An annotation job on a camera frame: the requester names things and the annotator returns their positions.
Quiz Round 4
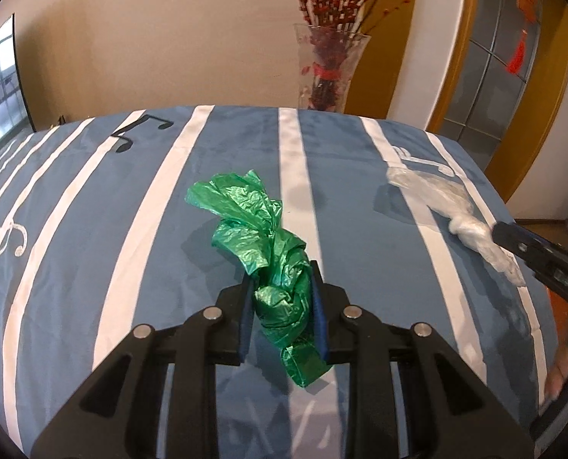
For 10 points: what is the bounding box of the clear thin plastic bag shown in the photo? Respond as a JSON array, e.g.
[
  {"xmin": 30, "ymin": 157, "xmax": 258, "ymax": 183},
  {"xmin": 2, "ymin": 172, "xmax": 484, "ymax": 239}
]
[{"xmin": 385, "ymin": 165, "xmax": 526, "ymax": 288}]

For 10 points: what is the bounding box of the orange plastic basin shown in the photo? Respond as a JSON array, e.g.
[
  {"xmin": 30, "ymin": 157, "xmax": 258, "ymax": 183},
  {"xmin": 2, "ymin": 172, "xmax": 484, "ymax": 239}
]
[{"xmin": 549, "ymin": 291, "xmax": 568, "ymax": 345}]

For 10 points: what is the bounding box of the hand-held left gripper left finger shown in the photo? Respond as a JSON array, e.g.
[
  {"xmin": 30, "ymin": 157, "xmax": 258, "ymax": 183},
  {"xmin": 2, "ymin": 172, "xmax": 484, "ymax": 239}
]
[{"xmin": 30, "ymin": 280, "xmax": 256, "ymax": 459}]

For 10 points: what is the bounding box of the clear glass vase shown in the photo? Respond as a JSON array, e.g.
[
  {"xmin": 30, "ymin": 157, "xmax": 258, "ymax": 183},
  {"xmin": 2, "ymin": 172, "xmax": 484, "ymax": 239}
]
[{"xmin": 294, "ymin": 24, "xmax": 372, "ymax": 114}]

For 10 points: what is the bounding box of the bright green plastic bag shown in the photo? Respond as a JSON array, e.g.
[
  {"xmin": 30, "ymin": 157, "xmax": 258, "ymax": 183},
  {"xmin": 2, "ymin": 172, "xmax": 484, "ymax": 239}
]
[{"xmin": 186, "ymin": 169, "xmax": 333, "ymax": 388}]

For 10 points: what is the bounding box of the glass panel door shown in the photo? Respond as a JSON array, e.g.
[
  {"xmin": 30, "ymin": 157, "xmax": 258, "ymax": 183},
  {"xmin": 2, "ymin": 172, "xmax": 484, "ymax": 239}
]
[{"xmin": 425, "ymin": 0, "xmax": 568, "ymax": 202}]

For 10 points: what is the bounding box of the blue white striped bedsheet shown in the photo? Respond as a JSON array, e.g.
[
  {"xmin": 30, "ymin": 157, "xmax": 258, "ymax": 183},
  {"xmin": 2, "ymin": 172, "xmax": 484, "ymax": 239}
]
[{"xmin": 0, "ymin": 104, "xmax": 559, "ymax": 459}]

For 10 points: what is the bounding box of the red tassel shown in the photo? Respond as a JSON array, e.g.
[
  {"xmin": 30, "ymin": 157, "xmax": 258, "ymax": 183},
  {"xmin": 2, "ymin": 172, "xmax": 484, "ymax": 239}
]
[{"xmin": 506, "ymin": 29, "xmax": 528, "ymax": 76}]

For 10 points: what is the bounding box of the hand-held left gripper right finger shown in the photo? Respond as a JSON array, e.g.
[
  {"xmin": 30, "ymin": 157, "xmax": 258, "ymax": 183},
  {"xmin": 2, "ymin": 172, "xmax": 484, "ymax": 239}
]
[{"xmin": 308, "ymin": 260, "xmax": 536, "ymax": 459}]

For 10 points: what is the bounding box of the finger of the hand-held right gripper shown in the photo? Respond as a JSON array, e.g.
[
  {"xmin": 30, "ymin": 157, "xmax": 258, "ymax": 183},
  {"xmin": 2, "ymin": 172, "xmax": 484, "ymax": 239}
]
[{"xmin": 492, "ymin": 221, "xmax": 568, "ymax": 321}]

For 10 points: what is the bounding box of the person's right hand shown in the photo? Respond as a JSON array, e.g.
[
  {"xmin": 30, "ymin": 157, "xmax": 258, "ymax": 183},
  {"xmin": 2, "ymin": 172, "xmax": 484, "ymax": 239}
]
[{"xmin": 546, "ymin": 318, "xmax": 568, "ymax": 403}]

